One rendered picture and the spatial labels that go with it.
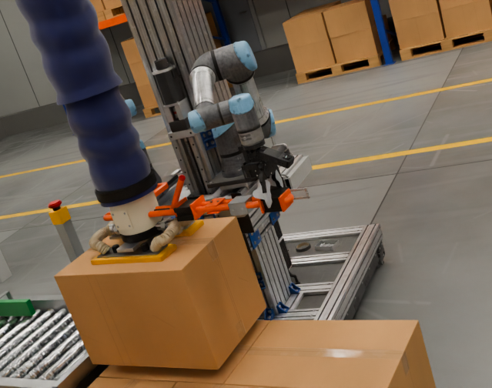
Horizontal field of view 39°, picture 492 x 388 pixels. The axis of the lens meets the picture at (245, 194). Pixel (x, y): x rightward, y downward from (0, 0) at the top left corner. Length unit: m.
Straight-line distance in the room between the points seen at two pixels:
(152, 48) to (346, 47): 6.71
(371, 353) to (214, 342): 0.53
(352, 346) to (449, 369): 0.82
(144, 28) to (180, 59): 0.21
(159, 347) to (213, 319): 0.24
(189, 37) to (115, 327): 1.28
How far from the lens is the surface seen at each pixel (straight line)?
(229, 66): 2.59
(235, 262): 2.59
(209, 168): 3.15
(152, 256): 2.47
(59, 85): 2.43
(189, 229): 2.58
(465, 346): 3.34
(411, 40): 9.51
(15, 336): 3.59
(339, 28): 9.67
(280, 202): 2.20
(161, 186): 2.79
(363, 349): 2.46
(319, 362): 2.46
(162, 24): 3.12
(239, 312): 2.61
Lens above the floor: 1.87
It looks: 18 degrees down
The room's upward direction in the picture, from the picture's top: 18 degrees counter-clockwise
